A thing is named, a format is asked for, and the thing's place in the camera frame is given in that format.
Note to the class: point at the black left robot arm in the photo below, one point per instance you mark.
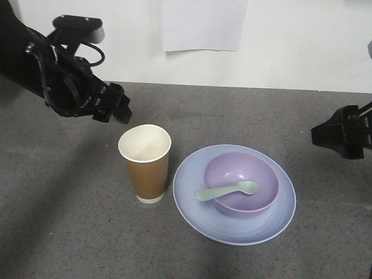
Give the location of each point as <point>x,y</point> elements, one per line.
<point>19,51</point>

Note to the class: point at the brown paper cup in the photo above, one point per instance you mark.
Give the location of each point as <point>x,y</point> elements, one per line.
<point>145,149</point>

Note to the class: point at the mint green plastic spoon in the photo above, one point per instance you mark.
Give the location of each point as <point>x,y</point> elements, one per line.
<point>246,187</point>

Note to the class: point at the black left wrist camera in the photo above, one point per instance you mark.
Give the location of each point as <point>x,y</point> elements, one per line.
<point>72,31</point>

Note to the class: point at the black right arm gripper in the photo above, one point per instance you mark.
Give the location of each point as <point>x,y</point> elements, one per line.
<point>347,131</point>

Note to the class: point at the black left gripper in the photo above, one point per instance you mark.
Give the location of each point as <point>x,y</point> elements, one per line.
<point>70,88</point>

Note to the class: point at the purple plastic bowl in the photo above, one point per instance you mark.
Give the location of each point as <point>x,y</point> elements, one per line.
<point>230,168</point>

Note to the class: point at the white paper on wall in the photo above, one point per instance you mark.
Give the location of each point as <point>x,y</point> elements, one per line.
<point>202,25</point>

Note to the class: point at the light blue plate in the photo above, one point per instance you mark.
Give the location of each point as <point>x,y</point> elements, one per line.
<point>212,223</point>

